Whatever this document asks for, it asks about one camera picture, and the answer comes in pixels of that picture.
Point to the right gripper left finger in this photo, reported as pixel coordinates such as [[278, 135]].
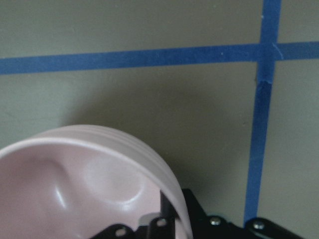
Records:
[[160, 227]]

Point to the pink bowl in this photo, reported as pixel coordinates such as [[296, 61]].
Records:
[[73, 182]]

